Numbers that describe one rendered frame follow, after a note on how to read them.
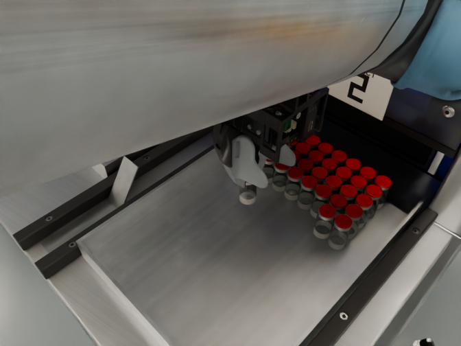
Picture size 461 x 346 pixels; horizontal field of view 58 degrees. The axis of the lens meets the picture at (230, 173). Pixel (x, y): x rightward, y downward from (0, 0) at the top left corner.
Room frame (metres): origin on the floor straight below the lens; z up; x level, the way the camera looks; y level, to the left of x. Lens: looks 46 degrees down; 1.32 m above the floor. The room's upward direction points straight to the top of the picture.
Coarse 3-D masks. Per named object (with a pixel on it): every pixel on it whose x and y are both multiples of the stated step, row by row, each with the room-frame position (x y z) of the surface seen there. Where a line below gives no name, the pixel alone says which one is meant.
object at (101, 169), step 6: (144, 150) 0.45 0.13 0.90; (126, 156) 0.43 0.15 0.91; (132, 156) 0.43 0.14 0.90; (138, 156) 0.44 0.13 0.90; (108, 162) 0.41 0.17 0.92; (114, 162) 0.41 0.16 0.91; (120, 162) 0.42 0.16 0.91; (96, 168) 0.42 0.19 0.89; (102, 168) 0.41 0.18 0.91; (108, 168) 0.40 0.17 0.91; (114, 168) 0.41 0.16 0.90; (102, 174) 0.41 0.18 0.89; (108, 174) 0.40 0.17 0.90
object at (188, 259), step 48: (192, 192) 0.38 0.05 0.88; (96, 240) 0.29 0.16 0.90; (144, 240) 0.30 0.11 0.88; (192, 240) 0.30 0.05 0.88; (240, 240) 0.30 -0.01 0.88; (288, 240) 0.30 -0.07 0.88; (384, 240) 0.30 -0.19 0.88; (144, 288) 0.24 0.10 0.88; (192, 288) 0.24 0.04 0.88; (240, 288) 0.24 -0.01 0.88; (288, 288) 0.24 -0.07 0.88; (336, 288) 0.24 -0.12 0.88; (192, 336) 0.18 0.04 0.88; (240, 336) 0.18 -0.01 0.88; (288, 336) 0.18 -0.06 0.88
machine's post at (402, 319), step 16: (448, 176) 0.34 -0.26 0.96; (448, 192) 0.33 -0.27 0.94; (432, 208) 0.34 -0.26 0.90; (448, 208) 0.33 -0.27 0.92; (448, 224) 0.32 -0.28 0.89; (448, 256) 0.31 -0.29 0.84; (432, 272) 0.31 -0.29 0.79; (416, 288) 0.31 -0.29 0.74; (432, 288) 0.30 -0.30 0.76; (416, 304) 0.31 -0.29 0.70; (400, 320) 0.31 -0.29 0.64; (384, 336) 0.31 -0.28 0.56
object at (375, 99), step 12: (336, 84) 0.46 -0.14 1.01; (348, 84) 0.45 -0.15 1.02; (360, 84) 0.43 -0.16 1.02; (372, 84) 0.42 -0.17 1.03; (384, 84) 0.41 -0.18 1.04; (336, 96) 0.45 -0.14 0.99; (360, 96) 0.43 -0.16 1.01; (372, 96) 0.42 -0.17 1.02; (384, 96) 0.41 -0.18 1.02; (360, 108) 0.43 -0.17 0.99; (372, 108) 0.42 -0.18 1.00; (384, 108) 0.41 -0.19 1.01
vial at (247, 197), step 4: (248, 184) 0.34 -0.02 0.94; (240, 188) 0.35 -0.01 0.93; (244, 188) 0.34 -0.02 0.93; (248, 188) 0.34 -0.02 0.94; (252, 188) 0.34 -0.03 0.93; (256, 188) 0.35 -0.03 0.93; (240, 192) 0.35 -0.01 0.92; (244, 192) 0.34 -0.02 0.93; (248, 192) 0.34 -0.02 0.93; (252, 192) 0.34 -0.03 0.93; (240, 196) 0.35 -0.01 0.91; (244, 196) 0.34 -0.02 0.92; (248, 196) 0.34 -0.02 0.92; (252, 196) 0.34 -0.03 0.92; (240, 200) 0.35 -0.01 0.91; (244, 200) 0.34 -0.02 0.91; (248, 200) 0.34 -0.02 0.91; (252, 200) 0.34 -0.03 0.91; (244, 204) 0.34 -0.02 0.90; (248, 204) 0.34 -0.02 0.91
